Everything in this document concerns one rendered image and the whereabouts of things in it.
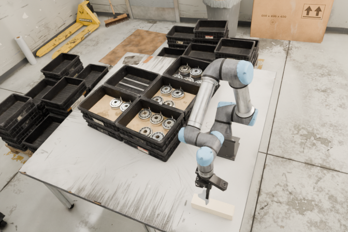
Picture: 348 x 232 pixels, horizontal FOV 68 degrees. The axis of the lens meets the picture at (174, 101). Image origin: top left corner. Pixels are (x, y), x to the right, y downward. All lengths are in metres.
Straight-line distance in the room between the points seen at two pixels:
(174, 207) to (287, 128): 1.71
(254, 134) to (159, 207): 0.83
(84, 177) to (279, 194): 1.61
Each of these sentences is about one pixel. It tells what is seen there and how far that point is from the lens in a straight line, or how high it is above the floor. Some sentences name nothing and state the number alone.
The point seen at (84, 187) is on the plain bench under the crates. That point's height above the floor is 0.70.
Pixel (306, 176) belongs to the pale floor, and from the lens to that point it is 2.68.
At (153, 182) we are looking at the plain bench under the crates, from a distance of 1.77.
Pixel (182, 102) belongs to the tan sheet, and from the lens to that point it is 2.01.
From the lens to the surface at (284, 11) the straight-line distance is 4.26.
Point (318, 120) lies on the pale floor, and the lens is 3.14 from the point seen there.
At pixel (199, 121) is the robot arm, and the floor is 1.25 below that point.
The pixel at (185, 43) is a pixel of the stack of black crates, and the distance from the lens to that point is 3.56.
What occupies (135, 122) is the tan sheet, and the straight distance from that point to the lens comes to 1.95.
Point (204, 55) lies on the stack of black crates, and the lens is 3.30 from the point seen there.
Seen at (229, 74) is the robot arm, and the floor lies 1.39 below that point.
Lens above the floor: 2.21
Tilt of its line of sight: 43 degrees down
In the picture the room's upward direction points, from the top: 10 degrees counter-clockwise
